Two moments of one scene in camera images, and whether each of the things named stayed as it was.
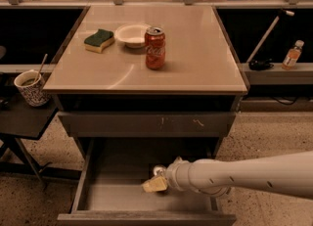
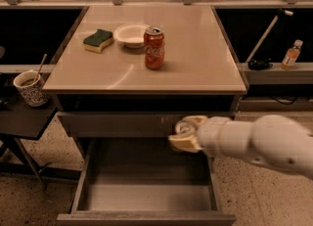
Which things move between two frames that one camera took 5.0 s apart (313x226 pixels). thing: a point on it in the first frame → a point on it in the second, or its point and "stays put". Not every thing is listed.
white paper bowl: (133, 35) stays put
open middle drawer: (113, 170) stays put
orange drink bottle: (291, 58) stays put
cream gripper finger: (155, 185) → (185, 142)
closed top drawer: (149, 124) stays put
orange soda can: (158, 170) → (185, 127)
